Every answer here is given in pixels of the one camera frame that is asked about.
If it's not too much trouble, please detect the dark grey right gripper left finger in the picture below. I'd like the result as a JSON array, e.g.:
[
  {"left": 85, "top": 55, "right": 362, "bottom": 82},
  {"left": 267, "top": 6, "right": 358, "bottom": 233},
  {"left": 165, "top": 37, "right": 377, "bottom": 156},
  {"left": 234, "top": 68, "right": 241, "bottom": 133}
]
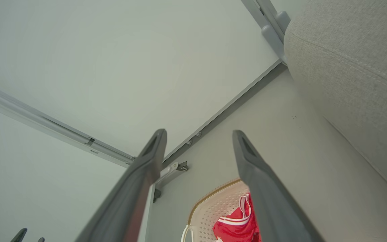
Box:
[{"left": 75, "top": 129, "right": 167, "bottom": 242}]

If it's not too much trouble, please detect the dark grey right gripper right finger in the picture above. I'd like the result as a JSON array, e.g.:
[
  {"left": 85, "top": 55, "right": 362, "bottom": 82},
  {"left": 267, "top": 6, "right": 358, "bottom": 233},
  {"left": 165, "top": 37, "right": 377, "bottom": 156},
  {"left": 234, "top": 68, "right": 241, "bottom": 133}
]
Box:
[{"left": 232, "top": 130, "right": 326, "bottom": 242}]

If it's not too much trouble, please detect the red and white garment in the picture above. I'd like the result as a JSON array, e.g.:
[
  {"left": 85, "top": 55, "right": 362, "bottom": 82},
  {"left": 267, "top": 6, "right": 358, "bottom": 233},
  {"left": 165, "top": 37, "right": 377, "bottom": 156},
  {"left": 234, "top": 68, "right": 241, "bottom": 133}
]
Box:
[{"left": 213, "top": 193, "right": 261, "bottom": 242}]

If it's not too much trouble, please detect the light grey fabric sofa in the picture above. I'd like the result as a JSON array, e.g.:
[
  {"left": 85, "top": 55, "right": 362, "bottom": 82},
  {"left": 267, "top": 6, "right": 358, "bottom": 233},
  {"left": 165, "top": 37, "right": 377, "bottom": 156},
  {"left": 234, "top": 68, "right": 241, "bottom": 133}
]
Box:
[{"left": 284, "top": 0, "right": 387, "bottom": 206}]

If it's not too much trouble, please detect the cream perforated laundry basket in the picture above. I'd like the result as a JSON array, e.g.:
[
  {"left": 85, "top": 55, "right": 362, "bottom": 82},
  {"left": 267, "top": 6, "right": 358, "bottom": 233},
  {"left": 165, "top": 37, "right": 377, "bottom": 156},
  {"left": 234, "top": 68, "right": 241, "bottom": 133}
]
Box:
[{"left": 181, "top": 178, "right": 252, "bottom": 242}]

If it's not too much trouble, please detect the grey partition support leg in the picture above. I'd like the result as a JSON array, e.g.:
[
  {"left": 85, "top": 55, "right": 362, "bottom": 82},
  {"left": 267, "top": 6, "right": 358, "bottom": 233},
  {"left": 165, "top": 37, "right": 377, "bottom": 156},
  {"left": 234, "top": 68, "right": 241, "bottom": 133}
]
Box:
[
  {"left": 257, "top": 0, "right": 292, "bottom": 34},
  {"left": 241, "top": 0, "right": 285, "bottom": 64}
]

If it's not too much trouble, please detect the grey partition foot with bracket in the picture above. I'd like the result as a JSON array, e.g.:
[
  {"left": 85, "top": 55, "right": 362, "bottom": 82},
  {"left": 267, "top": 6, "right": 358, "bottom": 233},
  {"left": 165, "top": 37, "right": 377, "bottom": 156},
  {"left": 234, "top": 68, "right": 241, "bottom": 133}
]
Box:
[{"left": 153, "top": 161, "right": 189, "bottom": 203}]

